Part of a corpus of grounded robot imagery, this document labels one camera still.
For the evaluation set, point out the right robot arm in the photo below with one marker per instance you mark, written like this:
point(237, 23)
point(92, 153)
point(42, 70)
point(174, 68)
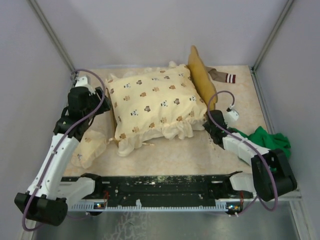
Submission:
point(270, 167)

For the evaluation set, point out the green cloth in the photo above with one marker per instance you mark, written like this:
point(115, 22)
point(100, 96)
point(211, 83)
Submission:
point(271, 141)

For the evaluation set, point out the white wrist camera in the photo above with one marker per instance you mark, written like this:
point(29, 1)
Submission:
point(231, 116)
point(84, 81)

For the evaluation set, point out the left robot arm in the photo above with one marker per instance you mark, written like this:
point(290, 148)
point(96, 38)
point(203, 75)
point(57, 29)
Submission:
point(44, 201)

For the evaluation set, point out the cream animal print cushion cover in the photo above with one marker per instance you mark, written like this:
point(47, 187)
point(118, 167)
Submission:
point(161, 103)

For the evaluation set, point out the small cream animal pillow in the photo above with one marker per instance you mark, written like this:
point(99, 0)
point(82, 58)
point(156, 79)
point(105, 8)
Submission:
point(91, 146)

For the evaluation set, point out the brown striped sock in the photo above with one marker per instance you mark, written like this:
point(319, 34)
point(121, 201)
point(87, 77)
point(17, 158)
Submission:
point(218, 76)

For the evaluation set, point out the aluminium frame post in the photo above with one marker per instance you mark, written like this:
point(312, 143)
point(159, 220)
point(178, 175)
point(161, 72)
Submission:
point(51, 33)
point(272, 36)

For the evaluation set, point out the right aluminium frame post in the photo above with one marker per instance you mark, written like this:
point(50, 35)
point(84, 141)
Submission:
point(272, 36)

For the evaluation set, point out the wooden pet bed frame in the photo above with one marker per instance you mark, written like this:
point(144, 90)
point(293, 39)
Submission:
point(200, 75)

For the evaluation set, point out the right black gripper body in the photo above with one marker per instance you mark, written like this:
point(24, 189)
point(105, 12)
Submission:
point(208, 128)

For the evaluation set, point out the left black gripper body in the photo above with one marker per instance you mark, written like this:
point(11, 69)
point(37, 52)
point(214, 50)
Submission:
point(94, 100)

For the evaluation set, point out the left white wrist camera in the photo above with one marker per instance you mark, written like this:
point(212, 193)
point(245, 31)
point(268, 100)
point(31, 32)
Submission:
point(84, 81)

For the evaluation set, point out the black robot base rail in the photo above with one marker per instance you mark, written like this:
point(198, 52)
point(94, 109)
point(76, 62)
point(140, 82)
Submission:
point(175, 193)

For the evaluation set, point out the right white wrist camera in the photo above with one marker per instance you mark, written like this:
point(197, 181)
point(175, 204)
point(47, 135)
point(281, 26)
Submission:
point(231, 116)

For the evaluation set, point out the left aluminium frame post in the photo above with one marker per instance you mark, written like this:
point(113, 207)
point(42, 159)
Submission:
point(51, 33)

